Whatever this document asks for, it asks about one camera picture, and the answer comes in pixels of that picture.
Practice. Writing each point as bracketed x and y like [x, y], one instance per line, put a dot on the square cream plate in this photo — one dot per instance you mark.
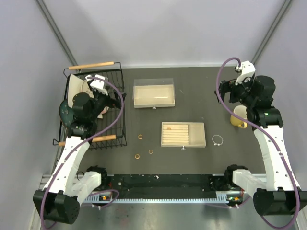
[73, 88]

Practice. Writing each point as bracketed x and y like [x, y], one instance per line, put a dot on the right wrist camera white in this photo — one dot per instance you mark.
[246, 71]

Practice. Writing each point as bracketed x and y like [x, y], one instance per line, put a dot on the yellow mug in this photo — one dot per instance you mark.
[237, 120]

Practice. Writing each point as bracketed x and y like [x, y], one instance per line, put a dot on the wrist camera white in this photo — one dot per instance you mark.
[99, 83]
[246, 71]

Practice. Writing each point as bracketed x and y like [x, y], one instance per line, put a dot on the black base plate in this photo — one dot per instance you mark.
[206, 182]

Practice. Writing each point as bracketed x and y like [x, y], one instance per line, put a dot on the clear acrylic jewelry box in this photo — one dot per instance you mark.
[154, 93]

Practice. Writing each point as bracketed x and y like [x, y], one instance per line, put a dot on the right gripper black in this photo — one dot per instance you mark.
[229, 86]

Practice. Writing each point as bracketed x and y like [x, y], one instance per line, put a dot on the beige velvet jewelry tray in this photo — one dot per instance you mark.
[183, 134]

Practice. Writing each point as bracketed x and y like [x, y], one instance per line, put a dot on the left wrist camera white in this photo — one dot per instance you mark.
[99, 83]

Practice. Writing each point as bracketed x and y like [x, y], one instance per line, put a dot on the round pink cream plate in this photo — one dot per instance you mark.
[86, 89]

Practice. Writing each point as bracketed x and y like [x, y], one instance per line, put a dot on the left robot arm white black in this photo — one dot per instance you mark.
[61, 198]

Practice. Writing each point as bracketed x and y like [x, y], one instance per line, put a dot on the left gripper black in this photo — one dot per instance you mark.
[112, 102]

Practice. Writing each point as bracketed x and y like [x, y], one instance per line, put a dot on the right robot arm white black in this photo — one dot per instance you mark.
[281, 194]

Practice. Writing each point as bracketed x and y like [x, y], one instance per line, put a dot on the grey slotted cable duct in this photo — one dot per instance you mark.
[218, 198]

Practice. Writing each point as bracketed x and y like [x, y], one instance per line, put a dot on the dark green round plate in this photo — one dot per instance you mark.
[66, 114]

